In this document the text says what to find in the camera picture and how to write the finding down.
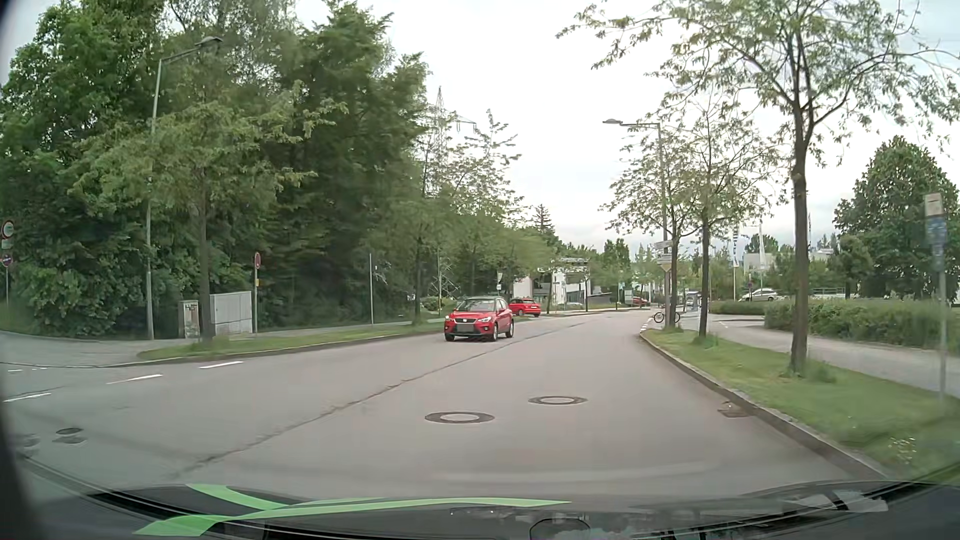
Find tree with light foliage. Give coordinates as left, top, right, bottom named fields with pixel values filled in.
left=67, top=78, right=350, bottom=345

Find white building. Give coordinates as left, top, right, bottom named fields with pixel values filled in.
left=512, top=257, right=612, bottom=306

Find grey street cabinet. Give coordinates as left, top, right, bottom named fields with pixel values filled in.
left=178, top=291, right=254, bottom=339

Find road markings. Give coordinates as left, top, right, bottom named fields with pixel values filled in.
left=1, top=360, right=246, bottom=404

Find grey lamp post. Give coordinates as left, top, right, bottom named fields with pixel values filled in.
left=144, top=35, right=225, bottom=341
left=602, top=117, right=671, bottom=329

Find round dark green tree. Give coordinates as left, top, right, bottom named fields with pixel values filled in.
left=832, top=135, right=960, bottom=301

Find grey asphalt road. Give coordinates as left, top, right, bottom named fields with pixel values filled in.
left=0, top=308, right=864, bottom=502

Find slender tree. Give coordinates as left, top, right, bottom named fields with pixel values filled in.
left=645, top=82, right=785, bottom=340
left=602, top=135, right=699, bottom=331
left=558, top=0, right=960, bottom=376

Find wood of tall trees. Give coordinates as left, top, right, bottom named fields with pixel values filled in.
left=0, top=0, right=564, bottom=339

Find electricity pylon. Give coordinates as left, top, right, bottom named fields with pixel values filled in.
left=420, top=85, right=478, bottom=301

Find green hedge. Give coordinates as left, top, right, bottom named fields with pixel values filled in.
left=708, top=297, right=960, bottom=352

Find grass verge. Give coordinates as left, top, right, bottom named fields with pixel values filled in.
left=137, top=321, right=451, bottom=362
left=641, top=328, right=960, bottom=481

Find blue road sign on post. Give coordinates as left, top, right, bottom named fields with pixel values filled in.
left=923, top=192, right=949, bottom=402

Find grey pavement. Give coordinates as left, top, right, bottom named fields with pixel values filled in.
left=0, top=318, right=429, bottom=369
left=678, top=312, right=960, bottom=399

